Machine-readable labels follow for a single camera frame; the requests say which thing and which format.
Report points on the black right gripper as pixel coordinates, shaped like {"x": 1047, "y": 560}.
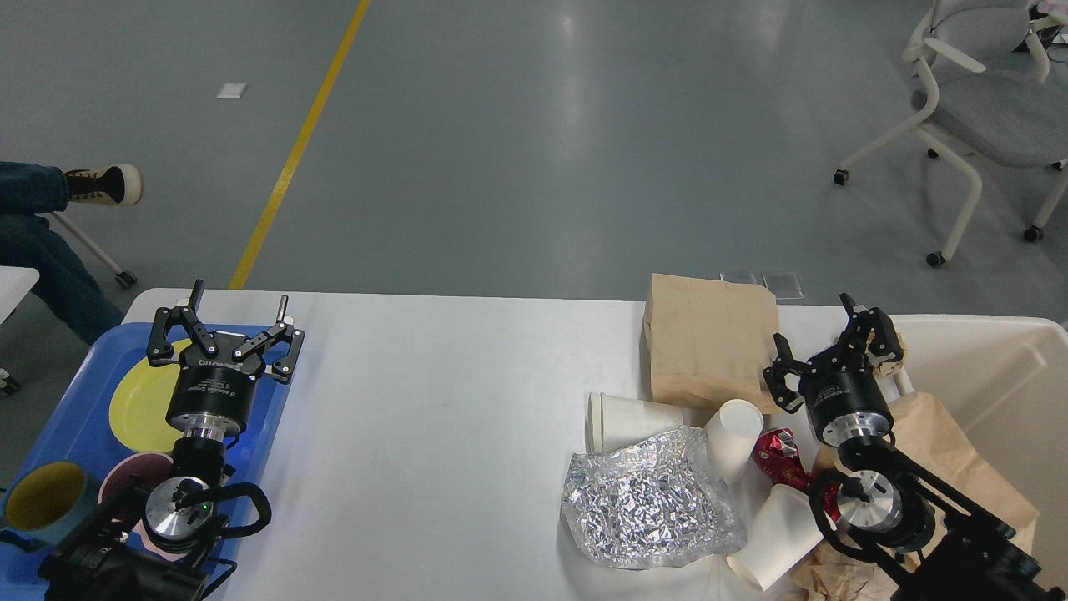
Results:
{"x": 840, "y": 392}

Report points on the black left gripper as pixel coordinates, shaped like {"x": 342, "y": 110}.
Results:
{"x": 213, "y": 388}

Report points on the yellow plastic plate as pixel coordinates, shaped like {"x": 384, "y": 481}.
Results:
{"x": 138, "y": 406}

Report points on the pink mug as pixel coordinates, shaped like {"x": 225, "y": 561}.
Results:
{"x": 151, "y": 468}

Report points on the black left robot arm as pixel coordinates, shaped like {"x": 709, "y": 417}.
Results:
{"x": 159, "y": 542}

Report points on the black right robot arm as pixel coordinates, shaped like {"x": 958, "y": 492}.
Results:
{"x": 883, "y": 507}

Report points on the crumpled brown paper ball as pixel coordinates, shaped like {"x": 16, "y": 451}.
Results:
{"x": 886, "y": 363}

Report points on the crushed red can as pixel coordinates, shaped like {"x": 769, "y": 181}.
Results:
{"x": 776, "y": 454}

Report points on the large brown paper bag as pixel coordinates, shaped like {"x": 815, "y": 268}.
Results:
{"x": 925, "y": 430}

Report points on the flat brown paper bag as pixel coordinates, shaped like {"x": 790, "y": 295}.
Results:
{"x": 708, "y": 342}

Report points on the white chair leg left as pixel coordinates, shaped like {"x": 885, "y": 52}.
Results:
{"x": 125, "y": 278}

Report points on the upright white paper cup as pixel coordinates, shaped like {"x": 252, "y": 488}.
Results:
{"x": 731, "y": 434}

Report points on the blue plastic tray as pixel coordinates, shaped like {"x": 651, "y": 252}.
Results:
{"x": 79, "y": 430}

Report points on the white plastic bin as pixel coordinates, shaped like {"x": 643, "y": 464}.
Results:
{"x": 1004, "y": 380}

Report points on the front white paper cup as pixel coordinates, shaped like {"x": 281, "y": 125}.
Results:
{"x": 781, "y": 534}

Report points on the white table edge left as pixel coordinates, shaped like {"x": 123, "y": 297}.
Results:
{"x": 16, "y": 283}

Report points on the teal mug yellow inside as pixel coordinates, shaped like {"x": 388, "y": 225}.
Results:
{"x": 47, "y": 504}

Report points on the crumpled brown paper front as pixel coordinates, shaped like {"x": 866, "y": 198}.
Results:
{"x": 825, "y": 574}

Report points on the lying white paper cup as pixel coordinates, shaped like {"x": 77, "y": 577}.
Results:
{"x": 613, "y": 422}

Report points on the crumpled aluminium foil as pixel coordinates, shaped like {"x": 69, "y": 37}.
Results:
{"x": 657, "y": 503}

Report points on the seated person in jeans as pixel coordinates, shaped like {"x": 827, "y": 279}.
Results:
{"x": 28, "y": 193}

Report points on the grey office chair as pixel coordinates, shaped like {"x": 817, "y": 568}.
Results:
{"x": 984, "y": 89}

